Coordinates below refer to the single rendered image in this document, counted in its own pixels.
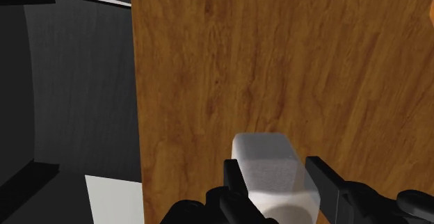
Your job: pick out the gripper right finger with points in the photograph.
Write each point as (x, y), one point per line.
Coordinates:
(342, 196)

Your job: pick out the white rounded block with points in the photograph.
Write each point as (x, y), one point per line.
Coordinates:
(271, 172)

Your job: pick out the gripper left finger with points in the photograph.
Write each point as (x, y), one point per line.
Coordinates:
(234, 196)

